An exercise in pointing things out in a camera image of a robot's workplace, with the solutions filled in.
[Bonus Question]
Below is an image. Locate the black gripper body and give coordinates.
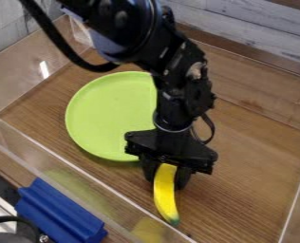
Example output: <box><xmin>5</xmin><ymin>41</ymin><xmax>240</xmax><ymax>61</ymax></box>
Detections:
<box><xmin>125</xmin><ymin>126</ymin><xmax>219</xmax><ymax>175</ymax></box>

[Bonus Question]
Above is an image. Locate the black cable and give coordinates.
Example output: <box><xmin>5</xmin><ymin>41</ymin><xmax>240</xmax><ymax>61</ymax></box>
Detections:
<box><xmin>0</xmin><ymin>215</ymin><xmax>42</xmax><ymax>243</ymax></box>

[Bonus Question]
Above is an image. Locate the blue plastic block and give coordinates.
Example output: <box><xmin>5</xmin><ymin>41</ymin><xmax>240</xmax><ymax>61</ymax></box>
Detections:
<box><xmin>16</xmin><ymin>178</ymin><xmax>109</xmax><ymax>243</ymax></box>

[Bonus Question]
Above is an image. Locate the clear acrylic corner bracket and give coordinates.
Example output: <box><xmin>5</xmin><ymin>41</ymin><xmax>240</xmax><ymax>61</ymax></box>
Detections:
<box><xmin>69</xmin><ymin>16</ymin><xmax>93</xmax><ymax>47</ymax></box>

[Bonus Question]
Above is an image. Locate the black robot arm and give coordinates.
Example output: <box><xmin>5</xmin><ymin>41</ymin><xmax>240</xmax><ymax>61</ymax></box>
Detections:
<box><xmin>18</xmin><ymin>0</ymin><xmax>219</xmax><ymax>189</ymax></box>

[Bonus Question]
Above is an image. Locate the yellow toy banana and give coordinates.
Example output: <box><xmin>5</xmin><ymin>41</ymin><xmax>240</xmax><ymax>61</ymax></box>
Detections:
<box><xmin>153</xmin><ymin>163</ymin><xmax>181</xmax><ymax>226</ymax></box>

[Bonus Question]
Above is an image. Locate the clear acrylic enclosure wall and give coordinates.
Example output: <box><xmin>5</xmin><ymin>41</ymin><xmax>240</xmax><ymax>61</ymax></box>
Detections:
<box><xmin>0</xmin><ymin>10</ymin><xmax>300</xmax><ymax>243</ymax></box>

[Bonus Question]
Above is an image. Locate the green round plate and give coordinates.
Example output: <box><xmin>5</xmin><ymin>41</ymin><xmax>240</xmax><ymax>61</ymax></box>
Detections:
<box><xmin>65</xmin><ymin>71</ymin><xmax>157</xmax><ymax>162</ymax></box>

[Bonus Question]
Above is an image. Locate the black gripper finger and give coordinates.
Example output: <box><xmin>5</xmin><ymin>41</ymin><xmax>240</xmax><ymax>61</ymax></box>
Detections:
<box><xmin>140</xmin><ymin>155</ymin><xmax>161</xmax><ymax>182</ymax></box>
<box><xmin>175</xmin><ymin>167</ymin><xmax>195</xmax><ymax>190</ymax></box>

